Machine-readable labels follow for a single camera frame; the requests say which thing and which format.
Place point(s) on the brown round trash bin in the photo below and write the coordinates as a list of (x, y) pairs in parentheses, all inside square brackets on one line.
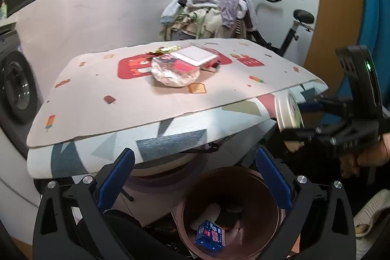
[(235, 199)]

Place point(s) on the black exercise bike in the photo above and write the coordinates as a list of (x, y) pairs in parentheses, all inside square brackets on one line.
[(259, 13)]

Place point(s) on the pile of clothes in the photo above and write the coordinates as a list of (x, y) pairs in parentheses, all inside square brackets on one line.
[(203, 19)]

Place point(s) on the white flat box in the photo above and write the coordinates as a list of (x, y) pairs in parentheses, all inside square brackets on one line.
[(195, 56)]

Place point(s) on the clear plastic bag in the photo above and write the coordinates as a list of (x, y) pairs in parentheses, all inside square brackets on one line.
[(173, 72)]

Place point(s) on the black washing machine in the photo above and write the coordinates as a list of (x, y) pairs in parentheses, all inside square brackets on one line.
[(20, 101)]

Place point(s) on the blue cardboard box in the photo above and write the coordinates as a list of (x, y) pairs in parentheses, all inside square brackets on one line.
[(210, 236)]

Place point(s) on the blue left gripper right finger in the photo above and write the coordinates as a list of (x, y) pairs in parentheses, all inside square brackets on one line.
[(273, 178)]

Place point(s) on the gold foil wrapper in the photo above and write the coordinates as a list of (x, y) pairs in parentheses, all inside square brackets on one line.
[(163, 50)]

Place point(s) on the patterned bed mattress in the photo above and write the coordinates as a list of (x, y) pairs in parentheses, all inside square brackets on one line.
[(150, 142)]

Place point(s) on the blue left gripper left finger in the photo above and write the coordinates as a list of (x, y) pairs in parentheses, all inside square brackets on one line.
[(112, 177)]

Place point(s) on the right hand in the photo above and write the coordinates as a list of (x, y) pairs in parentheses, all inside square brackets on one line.
[(318, 162)]

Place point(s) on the white cartoon print mat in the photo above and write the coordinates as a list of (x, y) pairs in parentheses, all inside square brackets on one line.
[(98, 93)]

